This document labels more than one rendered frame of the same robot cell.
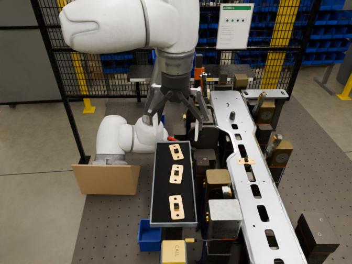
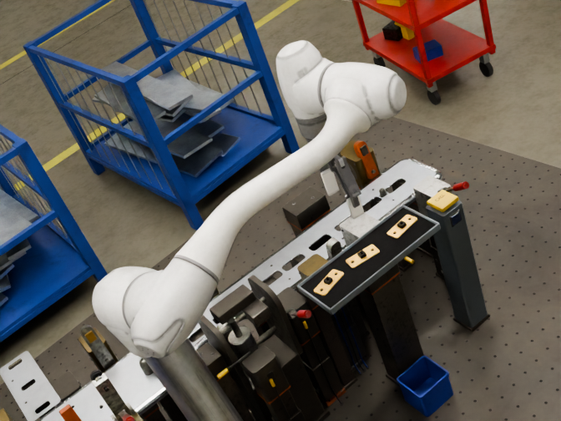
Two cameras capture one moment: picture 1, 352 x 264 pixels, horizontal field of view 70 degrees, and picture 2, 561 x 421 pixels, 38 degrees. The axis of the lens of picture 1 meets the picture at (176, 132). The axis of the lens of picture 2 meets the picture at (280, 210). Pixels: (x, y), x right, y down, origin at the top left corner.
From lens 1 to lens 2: 2.01 m
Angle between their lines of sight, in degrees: 83
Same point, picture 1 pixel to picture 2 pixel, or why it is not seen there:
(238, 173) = (277, 289)
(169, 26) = not seen: hidden behind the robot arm
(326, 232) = (306, 195)
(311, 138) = (63, 366)
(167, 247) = (444, 203)
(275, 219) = (319, 232)
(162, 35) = not seen: hidden behind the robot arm
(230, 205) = (351, 224)
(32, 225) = not seen: outside the picture
